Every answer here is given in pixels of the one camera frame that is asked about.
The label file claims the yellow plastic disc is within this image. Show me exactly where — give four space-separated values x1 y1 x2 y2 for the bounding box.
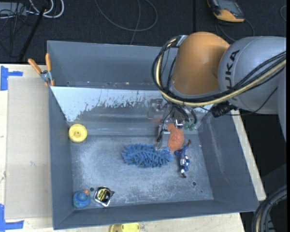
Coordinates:
68 124 88 143

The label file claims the yellow round object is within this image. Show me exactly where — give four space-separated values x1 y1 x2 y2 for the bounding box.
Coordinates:
109 222 141 232

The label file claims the blue microfibre duster cloth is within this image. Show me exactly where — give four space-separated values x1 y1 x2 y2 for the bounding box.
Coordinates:
121 143 174 168

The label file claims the blue rubber duck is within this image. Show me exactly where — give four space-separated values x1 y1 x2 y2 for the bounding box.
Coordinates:
72 189 91 209

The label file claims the black and yellow tape measure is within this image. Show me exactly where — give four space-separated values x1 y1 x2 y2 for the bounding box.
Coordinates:
93 186 116 207

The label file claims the grey metal bin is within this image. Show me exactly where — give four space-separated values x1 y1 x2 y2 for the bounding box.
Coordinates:
46 40 261 231

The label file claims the black cylinder on white bracket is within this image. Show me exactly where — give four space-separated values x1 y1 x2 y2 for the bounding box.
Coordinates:
195 102 238 131

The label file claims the brown cardboard board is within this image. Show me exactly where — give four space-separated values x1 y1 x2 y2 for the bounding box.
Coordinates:
4 76 54 220

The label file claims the blue toy figure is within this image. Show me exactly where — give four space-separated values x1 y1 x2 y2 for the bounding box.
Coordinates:
174 139 192 179

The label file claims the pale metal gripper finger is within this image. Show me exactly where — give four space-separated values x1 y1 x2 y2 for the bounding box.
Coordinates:
155 129 168 150

